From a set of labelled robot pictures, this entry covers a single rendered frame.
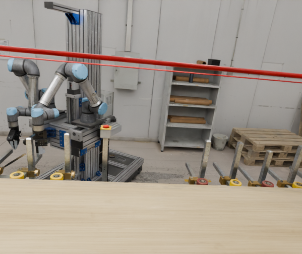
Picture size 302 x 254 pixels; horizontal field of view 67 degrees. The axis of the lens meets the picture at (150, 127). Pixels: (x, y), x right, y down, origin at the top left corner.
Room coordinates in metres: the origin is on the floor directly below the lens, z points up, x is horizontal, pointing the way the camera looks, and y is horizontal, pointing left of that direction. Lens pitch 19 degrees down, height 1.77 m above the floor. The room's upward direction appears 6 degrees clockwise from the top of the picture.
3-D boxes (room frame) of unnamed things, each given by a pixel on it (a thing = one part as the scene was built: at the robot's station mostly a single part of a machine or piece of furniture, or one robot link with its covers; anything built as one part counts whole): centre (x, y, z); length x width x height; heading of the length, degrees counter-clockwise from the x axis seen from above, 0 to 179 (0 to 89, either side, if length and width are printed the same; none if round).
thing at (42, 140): (1.52, 0.78, 1.08); 0.09 x 0.08 x 0.12; 118
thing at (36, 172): (1.42, 0.83, 0.84); 0.13 x 0.06 x 0.05; 97
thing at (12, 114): (1.80, 1.15, 1.13); 0.09 x 0.08 x 0.11; 6
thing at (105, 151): (1.48, 0.30, 0.93); 0.05 x 0.04 x 0.45; 97
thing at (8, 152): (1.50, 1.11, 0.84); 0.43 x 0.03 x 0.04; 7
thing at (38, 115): (1.52, 0.79, 1.24); 0.09 x 0.08 x 0.11; 150
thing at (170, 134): (4.09, -0.64, 0.78); 0.90 x 0.45 x 1.55; 98
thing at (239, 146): (1.60, -0.68, 0.93); 0.03 x 0.03 x 0.48; 7
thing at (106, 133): (1.48, 0.31, 1.18); 0.07 x 0.07 x 0.08; 7
